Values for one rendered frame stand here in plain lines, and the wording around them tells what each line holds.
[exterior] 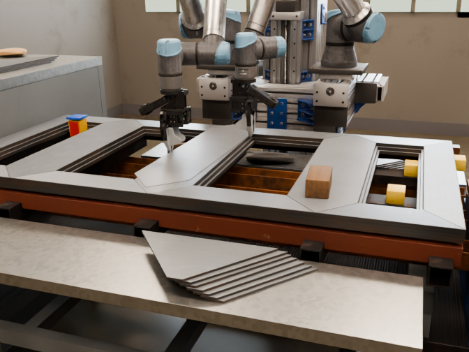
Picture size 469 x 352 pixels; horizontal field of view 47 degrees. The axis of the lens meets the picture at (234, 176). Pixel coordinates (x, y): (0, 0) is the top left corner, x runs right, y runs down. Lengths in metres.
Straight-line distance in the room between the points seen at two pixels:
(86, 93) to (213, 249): 1.53
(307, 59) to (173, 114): 0.96
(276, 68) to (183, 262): 1.43
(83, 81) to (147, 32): 3.43
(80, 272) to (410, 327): 0.72
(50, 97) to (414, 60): 3.69
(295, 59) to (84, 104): 1.00
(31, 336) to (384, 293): 1.21
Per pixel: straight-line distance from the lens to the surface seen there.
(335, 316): 1.11
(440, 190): 1.51
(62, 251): 1.41
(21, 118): 2.28
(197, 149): 1.81
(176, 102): 1.73
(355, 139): 1.93
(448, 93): 5.37
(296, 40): 2.42
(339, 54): 2.29
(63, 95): 2.49
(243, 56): 1.87
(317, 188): 1.38
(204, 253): 1.24
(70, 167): 1.75
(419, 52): 5.32
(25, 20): 5.01
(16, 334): 2.01
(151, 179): 1.55
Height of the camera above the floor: 1.37
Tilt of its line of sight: 20 degrees down
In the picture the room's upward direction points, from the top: 1 degrees counter-clockwise
